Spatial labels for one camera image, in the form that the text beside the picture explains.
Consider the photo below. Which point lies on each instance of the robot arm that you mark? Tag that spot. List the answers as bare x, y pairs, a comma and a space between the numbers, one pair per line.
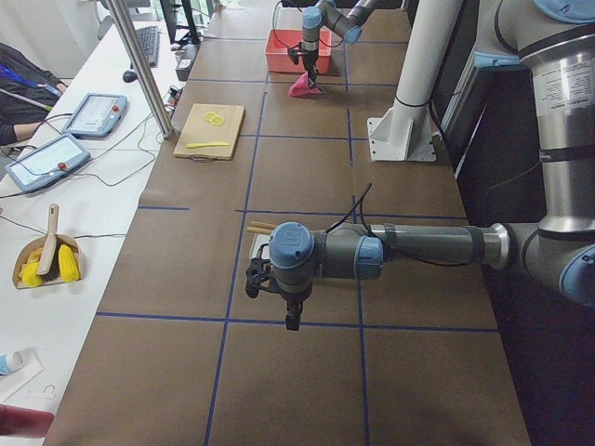
325, 14
371, 204

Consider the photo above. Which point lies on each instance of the black keyboard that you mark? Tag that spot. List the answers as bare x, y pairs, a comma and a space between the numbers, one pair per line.
149, 40

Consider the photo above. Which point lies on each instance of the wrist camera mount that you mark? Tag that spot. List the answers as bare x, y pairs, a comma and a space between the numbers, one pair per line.
294, 53
260, 277

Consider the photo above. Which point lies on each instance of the bamboo cutting board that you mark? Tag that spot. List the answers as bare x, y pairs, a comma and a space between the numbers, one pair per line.
197, 129

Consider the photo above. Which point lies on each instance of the wooden dustpan with brush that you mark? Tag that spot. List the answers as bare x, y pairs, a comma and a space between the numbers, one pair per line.
51, 259

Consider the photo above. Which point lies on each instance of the seated person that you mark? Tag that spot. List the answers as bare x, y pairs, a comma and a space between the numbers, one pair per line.
28, 94

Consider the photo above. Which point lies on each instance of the yellow plastic knife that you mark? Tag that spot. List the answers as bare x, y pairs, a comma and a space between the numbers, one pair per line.
199, 145

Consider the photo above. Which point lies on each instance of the aluminium frame post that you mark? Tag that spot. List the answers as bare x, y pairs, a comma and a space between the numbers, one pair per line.
127, 31

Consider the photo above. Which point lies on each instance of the white tube bottle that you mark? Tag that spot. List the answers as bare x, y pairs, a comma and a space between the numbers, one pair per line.
12, 362

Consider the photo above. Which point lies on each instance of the pink cleaning cloth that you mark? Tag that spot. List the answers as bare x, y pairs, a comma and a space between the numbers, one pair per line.
304, 87

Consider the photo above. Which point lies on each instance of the white rack tray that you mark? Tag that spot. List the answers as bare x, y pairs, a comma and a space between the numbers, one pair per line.
259, 246

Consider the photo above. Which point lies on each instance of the black power box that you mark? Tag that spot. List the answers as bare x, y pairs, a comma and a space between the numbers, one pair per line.
185, 59

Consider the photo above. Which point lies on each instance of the black computer mouse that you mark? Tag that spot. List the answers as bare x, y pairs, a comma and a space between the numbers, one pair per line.
129, 76

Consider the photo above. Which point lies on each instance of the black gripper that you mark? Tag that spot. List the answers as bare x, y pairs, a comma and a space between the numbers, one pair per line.
309, 50
291, 300

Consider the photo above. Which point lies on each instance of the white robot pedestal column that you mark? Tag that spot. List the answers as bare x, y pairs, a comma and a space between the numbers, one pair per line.
403, 133

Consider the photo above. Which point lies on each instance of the teach pendant tablet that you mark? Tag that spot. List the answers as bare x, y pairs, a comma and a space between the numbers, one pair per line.
48, 164
96, 116

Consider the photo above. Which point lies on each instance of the red fire extinguisher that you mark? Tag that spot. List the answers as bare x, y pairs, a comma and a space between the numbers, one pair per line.
25, 423

